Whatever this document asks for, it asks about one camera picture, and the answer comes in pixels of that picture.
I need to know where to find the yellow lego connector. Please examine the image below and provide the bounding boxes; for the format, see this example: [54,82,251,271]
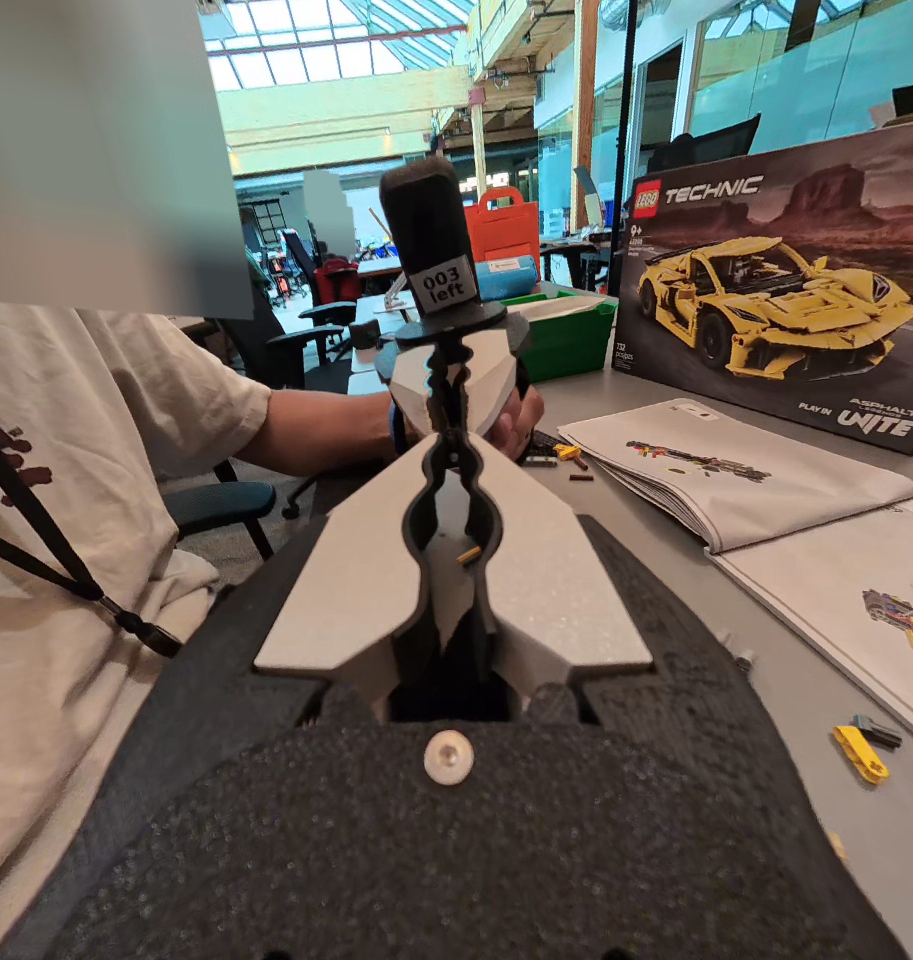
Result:
[833,723,892,786]

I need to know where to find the wooden support column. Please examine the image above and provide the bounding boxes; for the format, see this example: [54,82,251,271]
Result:
[571,0,602,230]

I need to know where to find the white crumpled paper sheet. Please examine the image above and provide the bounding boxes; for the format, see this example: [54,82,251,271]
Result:
[501,294,608,321]

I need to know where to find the dark grey lego elbow connector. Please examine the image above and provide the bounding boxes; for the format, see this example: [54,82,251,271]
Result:
[848,714,905,750]

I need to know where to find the black tripod pole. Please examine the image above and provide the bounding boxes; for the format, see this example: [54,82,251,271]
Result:
[605,0,641,297]

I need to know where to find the light blue plastic roll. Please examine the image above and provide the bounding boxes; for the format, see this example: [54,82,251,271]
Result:
[475,255,541,303]

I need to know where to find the red chair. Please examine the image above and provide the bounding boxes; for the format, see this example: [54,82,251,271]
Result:
[314,257,362,305]

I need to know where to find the black lego set box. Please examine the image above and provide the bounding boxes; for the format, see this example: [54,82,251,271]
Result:
[610,120,913,456]

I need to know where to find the person's white shirt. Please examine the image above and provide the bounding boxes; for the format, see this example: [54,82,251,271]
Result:
[0,303,274,946]

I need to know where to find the green plastic bin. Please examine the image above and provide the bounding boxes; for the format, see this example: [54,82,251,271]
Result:
[501,291,620,384]

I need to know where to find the white lego instruction booklet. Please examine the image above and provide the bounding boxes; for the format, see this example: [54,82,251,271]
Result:
[557,399,913,751]

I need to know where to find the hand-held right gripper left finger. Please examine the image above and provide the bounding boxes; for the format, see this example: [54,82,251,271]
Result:
[254,433,448,723]

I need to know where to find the person's left forearm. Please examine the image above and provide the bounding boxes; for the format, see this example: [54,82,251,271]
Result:
[235,388,399,479]

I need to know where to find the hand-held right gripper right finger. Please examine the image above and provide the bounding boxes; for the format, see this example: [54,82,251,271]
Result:
[449,433,654,723]

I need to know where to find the person's left hand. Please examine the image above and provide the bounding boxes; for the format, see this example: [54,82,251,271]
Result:
[492,388,548,464]

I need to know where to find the black badge reel lanyard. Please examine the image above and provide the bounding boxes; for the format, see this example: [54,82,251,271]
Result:
[0,408,184,660]

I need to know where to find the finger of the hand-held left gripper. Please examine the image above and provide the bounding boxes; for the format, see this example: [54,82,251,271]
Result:
[460,339,519,441]
[387,351,446,438]

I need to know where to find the orange red paper bag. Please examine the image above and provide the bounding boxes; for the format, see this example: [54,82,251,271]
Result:
[464,186,542,282]

